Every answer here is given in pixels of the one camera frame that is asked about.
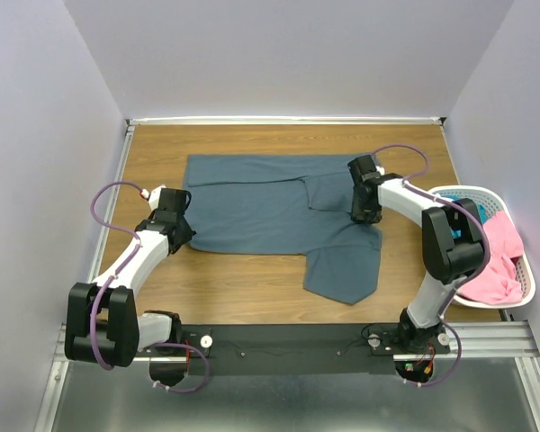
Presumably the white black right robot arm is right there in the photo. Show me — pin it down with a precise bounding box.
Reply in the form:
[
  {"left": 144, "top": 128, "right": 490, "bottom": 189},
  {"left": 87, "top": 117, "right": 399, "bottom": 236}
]
[{"left": 351, "top": 171, "right": 491, "bottom": 353}]

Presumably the aluminium front rail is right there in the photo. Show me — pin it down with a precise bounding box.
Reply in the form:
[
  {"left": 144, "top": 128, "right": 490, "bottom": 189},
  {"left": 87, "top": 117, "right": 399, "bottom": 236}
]
[{"left": 56, "top": 319, "right": 540, "bottom": 361}]

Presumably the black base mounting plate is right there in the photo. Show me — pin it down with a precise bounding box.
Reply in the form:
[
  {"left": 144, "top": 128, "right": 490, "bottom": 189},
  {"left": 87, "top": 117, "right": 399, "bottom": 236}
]
[{"left": 148, "top": 323, "right": 450, "bottom": 389}]

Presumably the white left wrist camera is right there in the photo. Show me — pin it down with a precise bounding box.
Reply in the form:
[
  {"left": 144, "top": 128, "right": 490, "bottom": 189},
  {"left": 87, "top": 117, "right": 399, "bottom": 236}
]
[{"left": 139, "top": 184, "right": 167, "bottom": 211}]

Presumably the pink t-shirt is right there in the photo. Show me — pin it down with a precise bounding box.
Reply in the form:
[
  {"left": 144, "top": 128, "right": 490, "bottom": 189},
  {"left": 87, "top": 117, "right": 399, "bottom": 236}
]
[{"left": 458, "top": 211, "right": 524, "bottom": 305}]

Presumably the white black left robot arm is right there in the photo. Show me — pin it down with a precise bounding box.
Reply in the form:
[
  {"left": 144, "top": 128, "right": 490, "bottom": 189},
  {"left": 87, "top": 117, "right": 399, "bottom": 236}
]
[{"left": 64, "top": 185, "right": 195, "bottom": 370}]

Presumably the white plastic laundry basket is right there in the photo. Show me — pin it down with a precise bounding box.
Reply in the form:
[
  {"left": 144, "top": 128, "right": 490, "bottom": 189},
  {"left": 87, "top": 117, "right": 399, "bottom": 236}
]
[{"left": 430, "top": 185, "right": 536, "bottom": 310}]

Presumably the grey-blue t-shirt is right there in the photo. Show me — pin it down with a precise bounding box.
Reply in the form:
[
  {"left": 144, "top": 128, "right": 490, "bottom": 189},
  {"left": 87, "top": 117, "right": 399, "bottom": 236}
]
[{"left": 184, "top": 154, "right": 382, "bottom": 305}]

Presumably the teal t-shirt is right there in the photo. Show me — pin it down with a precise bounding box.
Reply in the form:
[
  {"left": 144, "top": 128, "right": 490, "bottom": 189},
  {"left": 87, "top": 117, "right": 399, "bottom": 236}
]
[{"left": 441, "top": 194, "right": 490, "bottom": 239}]

